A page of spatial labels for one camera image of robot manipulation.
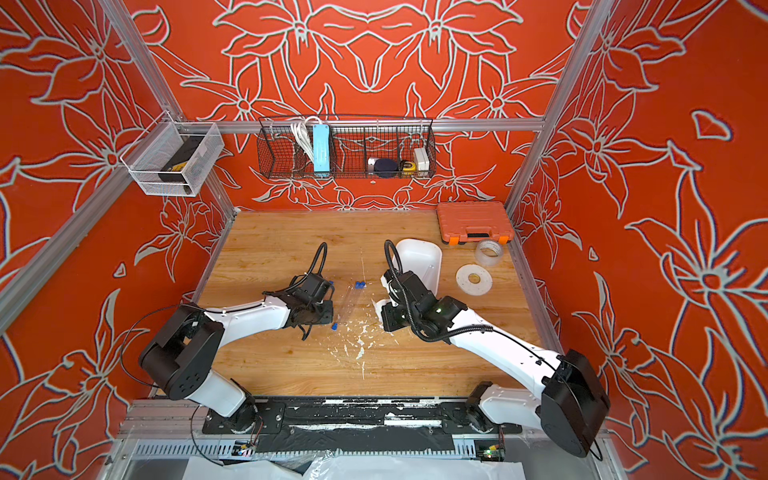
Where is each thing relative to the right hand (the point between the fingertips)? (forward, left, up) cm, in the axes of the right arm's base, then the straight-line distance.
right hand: (375, 315), depth 78 cm
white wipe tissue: (+3, -1, 0) cm, 3 cm away
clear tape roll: (+31, -40, -12) cm, 52 cm away
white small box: (+44, -14, +19) cm, 50 cm away
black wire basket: (+52, +11, +18) cm, 56 cm away
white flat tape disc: (+19, -32, -12) cm, 40 cm away
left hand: (+7, +15, -13) cm, 20 cm away
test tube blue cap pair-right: (+17, +6, -12) cm, 21 cm away
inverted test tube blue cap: (+2, +13, -13) cm, 18 cm away
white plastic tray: (+27, -16, -10) cm, 33 cm away
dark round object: (+48, -3, +12) cm, 50 cm away
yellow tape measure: (+44, -10, +15) cm, 48 cm away
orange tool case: (+44, -31, -9) cm, 55 cm away
